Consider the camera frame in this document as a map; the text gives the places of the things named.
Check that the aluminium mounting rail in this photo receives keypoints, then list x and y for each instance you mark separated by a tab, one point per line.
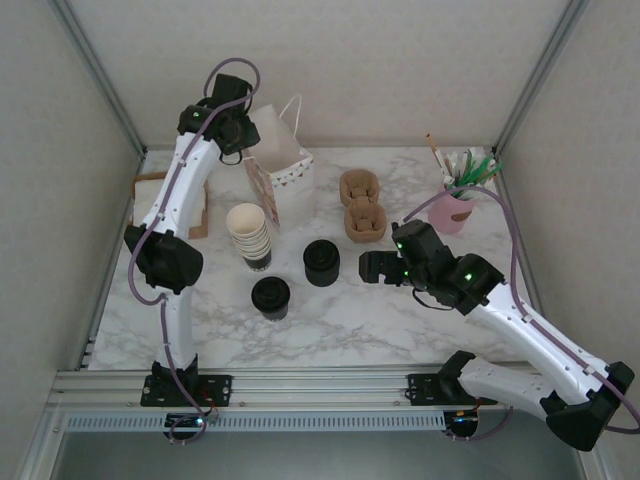
320	387

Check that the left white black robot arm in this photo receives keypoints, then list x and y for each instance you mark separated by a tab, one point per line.
185	185

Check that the right aluminium side rail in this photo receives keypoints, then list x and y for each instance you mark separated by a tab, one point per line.
531	280

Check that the left aluminium side rail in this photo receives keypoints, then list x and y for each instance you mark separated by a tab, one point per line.
136	167

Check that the brown cardboard napkin box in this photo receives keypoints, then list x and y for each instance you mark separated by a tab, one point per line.
150	176

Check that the stack of paper cups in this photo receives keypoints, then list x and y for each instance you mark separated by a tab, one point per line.
250	250

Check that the left controller board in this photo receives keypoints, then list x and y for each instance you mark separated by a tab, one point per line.
182	422

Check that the controller board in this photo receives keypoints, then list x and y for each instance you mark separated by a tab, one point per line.
465	425
182	422

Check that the pink straw holder cup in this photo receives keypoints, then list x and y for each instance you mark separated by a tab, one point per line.
450	220

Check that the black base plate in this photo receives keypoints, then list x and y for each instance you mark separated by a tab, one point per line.
422	390
220	387

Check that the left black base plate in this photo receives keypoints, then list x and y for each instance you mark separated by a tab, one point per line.
220	387

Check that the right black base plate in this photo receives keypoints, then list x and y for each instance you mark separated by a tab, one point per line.
422	390

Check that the right aluminium frame post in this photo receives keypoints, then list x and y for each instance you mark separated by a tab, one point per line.
539	75

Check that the stack of black lids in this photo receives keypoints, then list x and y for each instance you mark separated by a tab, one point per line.
321	270

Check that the aluminium side rail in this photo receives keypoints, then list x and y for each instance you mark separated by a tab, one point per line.
136	167
531	280

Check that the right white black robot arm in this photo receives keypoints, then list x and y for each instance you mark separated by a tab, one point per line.
525	325

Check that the white wrapped straw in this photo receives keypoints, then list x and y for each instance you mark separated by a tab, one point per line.
451	165

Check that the brown pulp cup carrier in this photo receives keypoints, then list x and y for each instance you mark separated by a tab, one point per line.
365	230
357	182

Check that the left aluminium frame post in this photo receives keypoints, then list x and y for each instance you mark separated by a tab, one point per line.
100	75

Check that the right controller board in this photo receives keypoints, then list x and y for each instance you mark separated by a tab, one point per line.
465	425

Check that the white paper napkins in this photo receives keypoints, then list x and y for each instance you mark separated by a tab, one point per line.
147	200

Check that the white paper gift bag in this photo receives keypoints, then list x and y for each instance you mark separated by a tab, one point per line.
295	205

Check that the brown tipped wrapped stirrer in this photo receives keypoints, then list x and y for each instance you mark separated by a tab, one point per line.
436	152

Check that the aluminium frame post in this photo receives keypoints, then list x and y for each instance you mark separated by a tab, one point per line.
539	75
100	75

